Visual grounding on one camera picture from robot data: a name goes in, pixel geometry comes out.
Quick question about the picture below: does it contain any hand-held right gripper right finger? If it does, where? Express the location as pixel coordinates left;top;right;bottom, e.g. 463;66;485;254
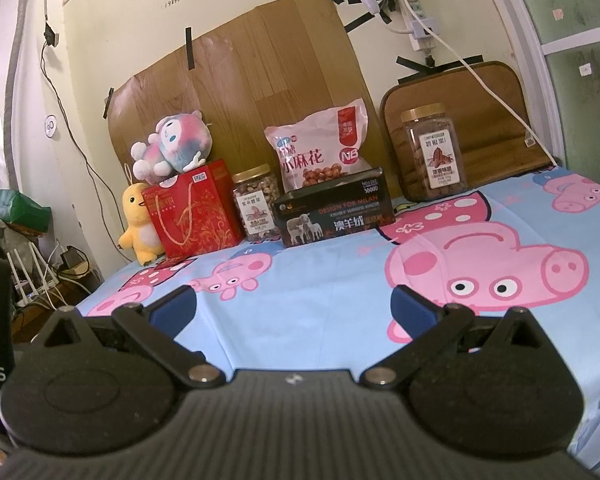
362;284;556;391

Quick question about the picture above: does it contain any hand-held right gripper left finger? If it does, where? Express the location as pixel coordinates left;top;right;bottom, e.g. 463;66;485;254
27;285;226;391

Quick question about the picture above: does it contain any white router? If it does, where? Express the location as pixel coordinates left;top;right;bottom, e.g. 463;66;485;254
5;240;61;311

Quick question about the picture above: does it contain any printed bed sheet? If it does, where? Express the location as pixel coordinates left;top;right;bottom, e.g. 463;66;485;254
75;162;600;476

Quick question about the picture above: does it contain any yellow duck plush toy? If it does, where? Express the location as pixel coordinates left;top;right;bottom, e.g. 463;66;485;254
117;162;166;266

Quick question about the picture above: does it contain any red gift bag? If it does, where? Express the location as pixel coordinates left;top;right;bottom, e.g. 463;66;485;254
141;158;246;261

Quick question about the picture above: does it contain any black charger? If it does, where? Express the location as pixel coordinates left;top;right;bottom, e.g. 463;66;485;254
60;245;91;273

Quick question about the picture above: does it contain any green bag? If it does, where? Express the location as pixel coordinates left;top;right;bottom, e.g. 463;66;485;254
0;189;53;236

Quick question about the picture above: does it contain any black printed box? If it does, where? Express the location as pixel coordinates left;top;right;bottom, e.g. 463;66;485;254
272;166;396;248

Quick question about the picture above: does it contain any small nut jar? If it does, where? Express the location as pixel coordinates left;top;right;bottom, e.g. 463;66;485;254
231;164;282;243

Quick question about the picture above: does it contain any large gold-lidded nut jar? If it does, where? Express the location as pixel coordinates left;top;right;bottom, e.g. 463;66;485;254
400;103;468;202

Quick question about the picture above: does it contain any pink grey plush toy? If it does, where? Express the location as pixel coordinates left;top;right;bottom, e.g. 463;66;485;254
131;109;214;186

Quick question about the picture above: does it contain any pink snack bag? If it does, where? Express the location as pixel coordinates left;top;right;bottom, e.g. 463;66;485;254
264;97;370;196

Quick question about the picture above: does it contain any brown seat cushion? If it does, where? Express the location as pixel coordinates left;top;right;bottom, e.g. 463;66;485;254
379;61;563;196

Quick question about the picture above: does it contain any grey-edged curtain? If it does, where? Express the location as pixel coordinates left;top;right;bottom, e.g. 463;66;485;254
0;0;38;191

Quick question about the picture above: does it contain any wooden board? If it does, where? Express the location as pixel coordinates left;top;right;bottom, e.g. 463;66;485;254
105;0;398;201

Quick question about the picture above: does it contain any white power strip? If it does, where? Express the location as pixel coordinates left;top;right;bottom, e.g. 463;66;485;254
397;0;438;53

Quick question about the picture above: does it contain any patterned glass door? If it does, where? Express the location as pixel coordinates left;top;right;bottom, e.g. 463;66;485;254
472;0;600;171

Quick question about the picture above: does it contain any white cable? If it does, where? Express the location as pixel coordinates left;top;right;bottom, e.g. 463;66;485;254
420;20;563;166

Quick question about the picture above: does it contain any black wall cable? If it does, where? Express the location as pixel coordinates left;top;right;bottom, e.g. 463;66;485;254
40;0;131;261

